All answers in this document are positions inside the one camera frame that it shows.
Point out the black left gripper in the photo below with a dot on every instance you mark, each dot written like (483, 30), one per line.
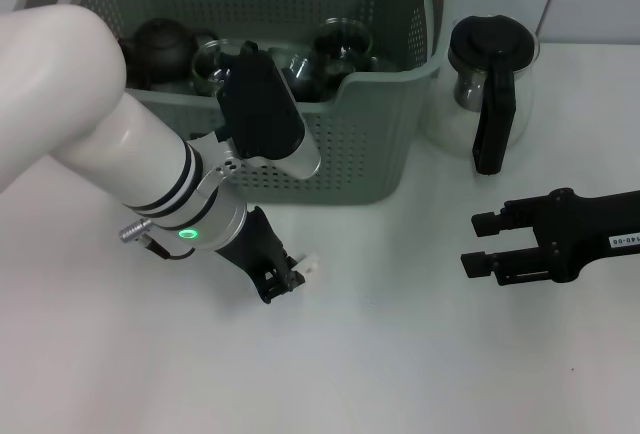
(255, 249)

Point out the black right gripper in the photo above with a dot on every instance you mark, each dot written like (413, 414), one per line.
(585, 231)

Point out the white building block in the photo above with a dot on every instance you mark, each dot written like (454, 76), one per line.
(310, 264)

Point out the grey perforated storage bin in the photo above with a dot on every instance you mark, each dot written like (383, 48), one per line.
(360, 154)

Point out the glass carafe with black lid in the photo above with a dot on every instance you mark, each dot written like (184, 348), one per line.
(500, 39)

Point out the black clay teapot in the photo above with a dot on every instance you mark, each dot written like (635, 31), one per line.
(160, 46)

